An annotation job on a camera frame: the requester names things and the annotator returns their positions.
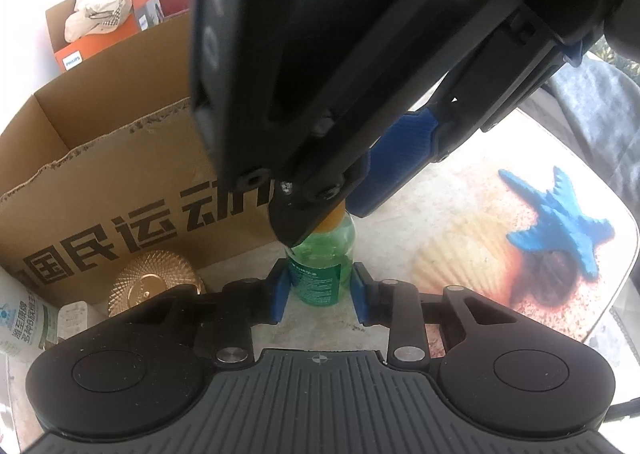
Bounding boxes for beige cloth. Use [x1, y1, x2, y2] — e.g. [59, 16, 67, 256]
[64, 0, 135, 43]

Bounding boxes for green bottle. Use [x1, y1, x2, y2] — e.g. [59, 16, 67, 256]
[285, 207, 357, 308]

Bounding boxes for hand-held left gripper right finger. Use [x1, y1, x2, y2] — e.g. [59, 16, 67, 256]
[350, 261, 521, 370]

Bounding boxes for gold faceted jar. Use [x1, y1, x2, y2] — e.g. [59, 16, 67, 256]
[107, 250, 207, 318]

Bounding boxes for orange product box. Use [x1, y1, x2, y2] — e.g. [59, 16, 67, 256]
[45, 0, 167, 76]

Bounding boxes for small white packet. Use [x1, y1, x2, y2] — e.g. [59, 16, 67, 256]
[57, 301, 91, 341]

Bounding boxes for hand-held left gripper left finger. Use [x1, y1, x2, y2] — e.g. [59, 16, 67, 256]
[107, 259, 291, 368]

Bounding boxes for grey cloth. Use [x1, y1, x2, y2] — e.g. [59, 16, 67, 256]
[520, 53, 640, 206]

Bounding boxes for seashell print table cover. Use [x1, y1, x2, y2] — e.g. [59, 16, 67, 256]
[190, 109, 640, 361]

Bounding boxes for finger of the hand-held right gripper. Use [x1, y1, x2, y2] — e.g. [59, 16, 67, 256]
[346, 18, 584, 218]
[269, 69, 452, 249]

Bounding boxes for white pill bottle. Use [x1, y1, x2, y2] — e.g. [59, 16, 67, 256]
[0, 274, 62, 361]

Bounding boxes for brown cardboard box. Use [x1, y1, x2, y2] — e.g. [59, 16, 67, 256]
[0, 9, 297, 308]

